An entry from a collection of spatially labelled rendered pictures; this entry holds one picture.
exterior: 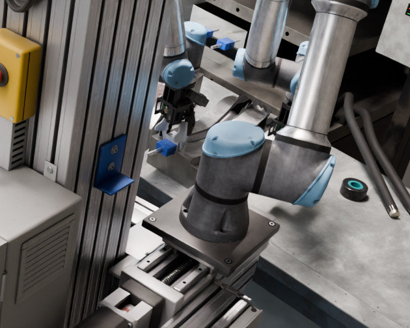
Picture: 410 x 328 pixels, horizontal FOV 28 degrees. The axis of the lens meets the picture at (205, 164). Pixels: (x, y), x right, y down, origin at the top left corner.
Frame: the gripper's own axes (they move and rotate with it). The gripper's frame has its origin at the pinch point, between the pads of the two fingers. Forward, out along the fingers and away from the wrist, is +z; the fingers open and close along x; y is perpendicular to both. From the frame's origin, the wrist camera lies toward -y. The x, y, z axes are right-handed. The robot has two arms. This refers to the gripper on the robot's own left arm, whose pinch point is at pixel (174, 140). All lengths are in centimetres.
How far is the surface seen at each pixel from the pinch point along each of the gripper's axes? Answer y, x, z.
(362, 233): -25, 52, 10
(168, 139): 1.4, -1.3, 0.0
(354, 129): -59, 26, 0
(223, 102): -28.3, -5.4, -2.4
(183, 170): 2.2, 6.6, 5.7
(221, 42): -75, -43, 2
